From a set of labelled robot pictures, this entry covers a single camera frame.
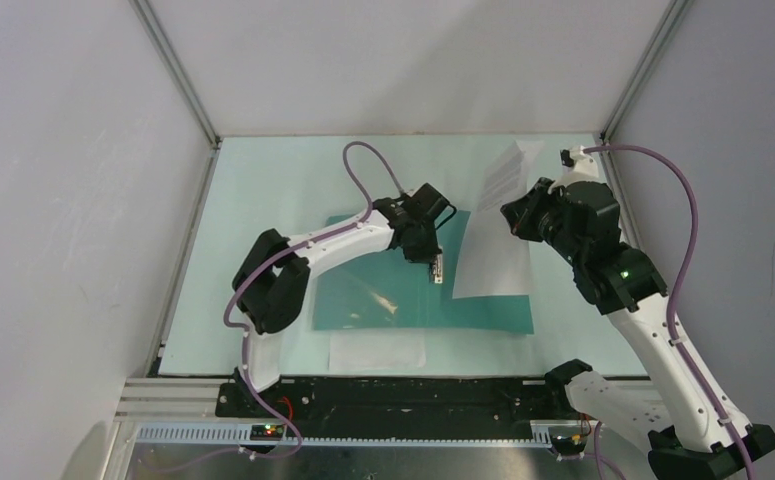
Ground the controller board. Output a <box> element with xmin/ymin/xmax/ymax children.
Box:
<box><xmin>249</xmin><ymin>423</ymin><xmax>286</xmax><ymax>442</ymax></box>
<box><xmin>550</xmin><ymin>433</ymin><xmax>590</xmax><ymax>459</ymax></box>

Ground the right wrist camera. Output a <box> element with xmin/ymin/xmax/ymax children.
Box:
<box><xmin>547</xmin><ymin>146</ymin><xmax>600</xmax><ymax>194</ymax></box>

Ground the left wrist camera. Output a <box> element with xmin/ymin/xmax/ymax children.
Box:
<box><xmin>405</xmin><ymin>183</ymin><xmax>458</xmax><ymax>229</ymax></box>

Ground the printed white paper sheet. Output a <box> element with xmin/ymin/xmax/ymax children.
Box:
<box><xmin>452</xmin><ymin>140</ymin><xmax>544</xmax><ymax>299</ymax></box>

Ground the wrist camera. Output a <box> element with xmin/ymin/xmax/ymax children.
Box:
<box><xmin>405</xmin><ymin>183</ymin><xmax>458</xmax><ymax>229</ymax></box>
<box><xmin>547</xmin><ymin>146</ymin><xmax>600</xmax><ymax>194</ymax></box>

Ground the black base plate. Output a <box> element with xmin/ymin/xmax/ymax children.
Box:
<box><xmin>215</xmin><ymin>376</ymin><xmax>593</xmax><ymax>441</ymax></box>

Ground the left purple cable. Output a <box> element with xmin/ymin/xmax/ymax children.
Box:
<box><xmin>141</xmin><ymin>140</ymin><xmax>405</xmax><ymax>462</ymax></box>

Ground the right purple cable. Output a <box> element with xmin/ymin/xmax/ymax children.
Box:
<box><xmin>582</xmin><ymin>144</ymin><xmax>759</xmax><ymax>480</ymax></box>

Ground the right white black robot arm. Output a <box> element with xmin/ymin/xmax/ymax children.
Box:
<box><xmin>500</xmin><ymin>178</ymin><xmax>775</xmax><ymax>479</ymax></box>

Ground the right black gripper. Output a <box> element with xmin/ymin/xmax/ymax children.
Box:
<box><xmin>500</xmin><ymin>177</ymin><xmax>585</xmax><ymax>267</ymax></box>

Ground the aluminium frame rail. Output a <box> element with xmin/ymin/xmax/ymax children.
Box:
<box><xmin>113</xmin><ymin>377</ymin><xmax>720</xmax><ymax>452</ymax></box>

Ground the purple cable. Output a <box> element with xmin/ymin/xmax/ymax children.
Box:
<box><xmin>582</xmin><ymin>144</ymin><xmax>759</xmax><ymax>480</ymax></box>
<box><xmin>141</xmin><ymin>140</ymin><xmax>405</xmax><ymax>462</ymax></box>

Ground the left controller board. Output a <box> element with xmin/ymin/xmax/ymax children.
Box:
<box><xmin>249</xmin><ymin>423</ymin><xmax>286</xmax><ymax>442</ymax></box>

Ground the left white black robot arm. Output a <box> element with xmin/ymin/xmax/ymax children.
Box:
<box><xmin>223</xmin><ymin>183</ymin><xmax>458</xmax><ymax>417</ymax></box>

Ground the right controller board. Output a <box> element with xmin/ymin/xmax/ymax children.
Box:
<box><xmin>550</xmin><ymin>433</ymin><xmax>590</xmax><ymax>459</ymax></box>

